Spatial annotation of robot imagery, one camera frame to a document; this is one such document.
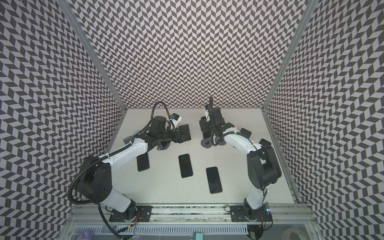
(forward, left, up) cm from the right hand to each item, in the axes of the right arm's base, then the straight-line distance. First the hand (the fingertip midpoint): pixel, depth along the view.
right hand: (205, 124), depth 91 cm
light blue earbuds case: (+3, +47, -10) cm, 49 cm away
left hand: (-8, +11, +2) cm, 14 cm away
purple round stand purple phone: (-6, 0, -11) cm, 13 cm away
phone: (-29, -4, -16) cm, 33 cm away
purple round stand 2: (-6, -11, -12) cm, 17 cm away
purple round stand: (-8, +47, -3) cm, 48 cm away
